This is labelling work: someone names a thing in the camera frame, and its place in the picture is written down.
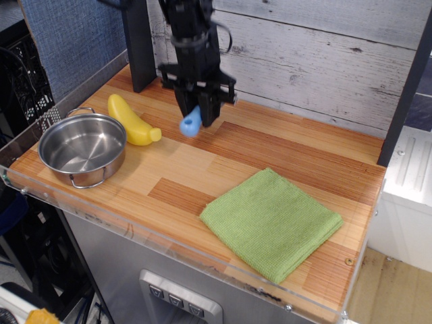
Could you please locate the dark right frame post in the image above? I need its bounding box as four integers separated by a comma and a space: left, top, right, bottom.
377, 10, 431, 167

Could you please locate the blue and grey scoop spoon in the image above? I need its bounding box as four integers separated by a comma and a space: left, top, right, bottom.
180, 105, 202, 138

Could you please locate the dark left frame post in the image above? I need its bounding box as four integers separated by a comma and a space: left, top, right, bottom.
119, 1, 157, 93

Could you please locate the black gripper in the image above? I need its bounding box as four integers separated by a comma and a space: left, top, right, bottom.
159, 40, 237, 128

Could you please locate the black plastic crate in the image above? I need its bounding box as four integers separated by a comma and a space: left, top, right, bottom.
1, 20, 54, 146

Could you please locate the stainless steel pot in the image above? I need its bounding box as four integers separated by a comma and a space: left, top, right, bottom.
38, 107, 127, 189

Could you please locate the green folded cloth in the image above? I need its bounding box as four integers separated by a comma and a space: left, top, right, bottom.
200, 168, 343, 284

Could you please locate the yellow object at bottom left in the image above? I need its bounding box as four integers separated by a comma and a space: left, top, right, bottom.
25, 308, 60, 324

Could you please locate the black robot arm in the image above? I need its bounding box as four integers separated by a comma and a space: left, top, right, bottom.
159, 1, 236, 128

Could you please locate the silver dispenser button panel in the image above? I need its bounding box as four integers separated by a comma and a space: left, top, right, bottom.
139, 269, 223, 323

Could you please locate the white ribbed appliance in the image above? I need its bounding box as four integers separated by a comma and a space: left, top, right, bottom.
367, 126, 431, 271

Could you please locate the yellow plastic banana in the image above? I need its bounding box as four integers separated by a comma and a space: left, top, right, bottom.
107, 94, 162, 146

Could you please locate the clear acrylic table guard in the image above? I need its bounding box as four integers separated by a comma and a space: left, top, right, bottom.
1, 66, 385, 323

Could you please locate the dark frame post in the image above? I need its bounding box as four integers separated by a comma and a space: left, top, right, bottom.
119, 1, 157, 93
377, 10, 431, 167

